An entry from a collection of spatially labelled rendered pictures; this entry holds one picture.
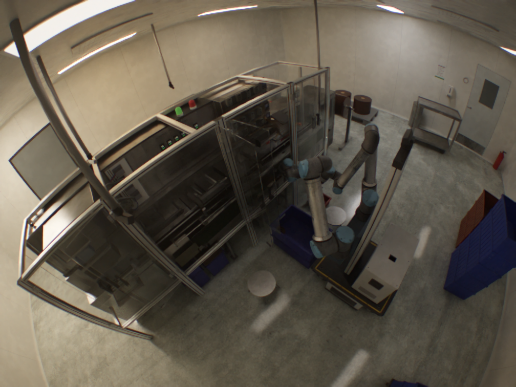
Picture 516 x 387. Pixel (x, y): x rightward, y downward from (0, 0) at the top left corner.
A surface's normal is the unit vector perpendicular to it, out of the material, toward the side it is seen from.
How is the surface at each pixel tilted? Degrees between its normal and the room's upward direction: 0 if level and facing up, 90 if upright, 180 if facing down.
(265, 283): 0
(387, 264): 0
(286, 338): 0
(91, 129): 90
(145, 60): 90
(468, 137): 90
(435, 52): 90
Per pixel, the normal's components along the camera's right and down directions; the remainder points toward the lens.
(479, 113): -0.69, 0.59
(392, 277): -0.14, -0.67
